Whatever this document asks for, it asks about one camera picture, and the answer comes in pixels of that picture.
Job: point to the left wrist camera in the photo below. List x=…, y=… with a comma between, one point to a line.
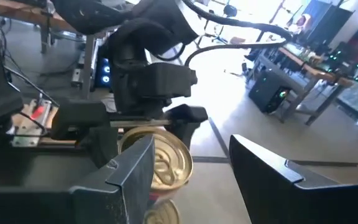
x=141, y=40

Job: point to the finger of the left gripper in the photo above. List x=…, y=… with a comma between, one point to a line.
x=186, y=118
x=79, y=121

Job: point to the black computer tower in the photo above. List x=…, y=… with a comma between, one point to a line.
x=269, y=91

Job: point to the wooden workbench with metal legs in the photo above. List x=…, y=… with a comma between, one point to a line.
x=309, y=68
x=26, y=14

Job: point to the blue grey cabinet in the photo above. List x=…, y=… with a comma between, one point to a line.
x=325, y=21

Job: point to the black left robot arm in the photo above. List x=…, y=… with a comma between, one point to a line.
x=89, y=15

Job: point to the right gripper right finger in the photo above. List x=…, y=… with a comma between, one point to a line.
x=259, y=174

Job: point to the black box with blue lights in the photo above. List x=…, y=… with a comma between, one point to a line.
x=103, y=73

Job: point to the person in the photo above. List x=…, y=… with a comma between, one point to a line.
x=301, y=22

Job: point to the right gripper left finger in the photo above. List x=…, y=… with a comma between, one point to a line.
x=135, y=174

